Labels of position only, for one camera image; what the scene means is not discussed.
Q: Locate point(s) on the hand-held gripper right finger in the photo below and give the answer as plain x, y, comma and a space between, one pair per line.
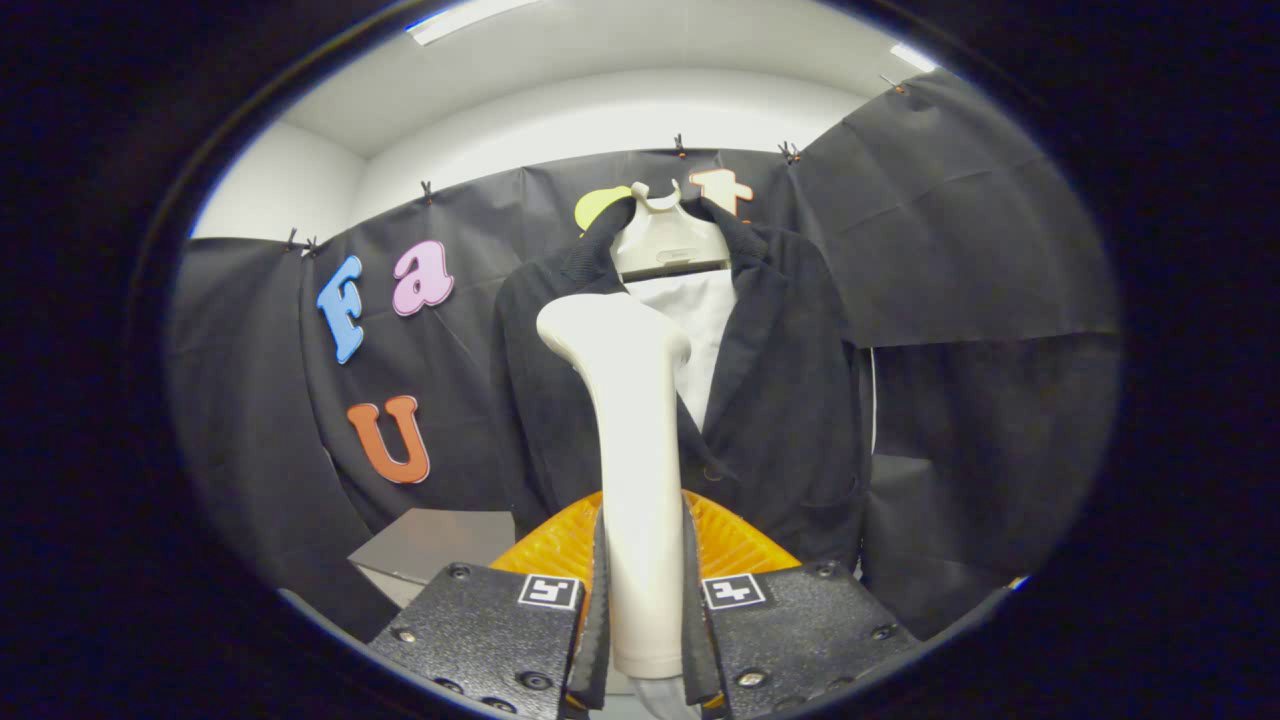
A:
692, 630

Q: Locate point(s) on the black backdrop cloth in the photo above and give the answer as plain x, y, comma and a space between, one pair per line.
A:
980, 250

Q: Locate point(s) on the grey drawer cabinet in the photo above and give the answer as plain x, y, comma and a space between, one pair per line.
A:
430, 545

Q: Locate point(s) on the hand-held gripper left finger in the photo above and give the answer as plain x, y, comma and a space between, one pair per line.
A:
598, 630

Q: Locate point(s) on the black jacket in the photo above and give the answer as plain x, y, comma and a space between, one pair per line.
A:
790, 400

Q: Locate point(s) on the small ceiling light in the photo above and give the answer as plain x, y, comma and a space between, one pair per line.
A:
915, 57

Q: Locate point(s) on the white mannequin torso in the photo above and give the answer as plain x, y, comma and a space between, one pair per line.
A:
700, 320

